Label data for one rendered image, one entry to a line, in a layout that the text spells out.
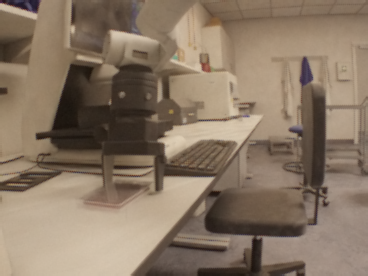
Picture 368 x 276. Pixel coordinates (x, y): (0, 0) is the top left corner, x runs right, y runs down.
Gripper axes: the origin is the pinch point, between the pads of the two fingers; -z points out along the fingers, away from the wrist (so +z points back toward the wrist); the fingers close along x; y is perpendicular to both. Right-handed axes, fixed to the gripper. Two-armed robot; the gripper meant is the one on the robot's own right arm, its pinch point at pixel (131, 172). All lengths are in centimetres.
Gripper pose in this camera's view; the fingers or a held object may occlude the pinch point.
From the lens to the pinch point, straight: 50.8
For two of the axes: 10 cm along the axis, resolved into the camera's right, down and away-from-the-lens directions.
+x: -9.5, 0.1, 3.2
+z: 0.1, -10.0, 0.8
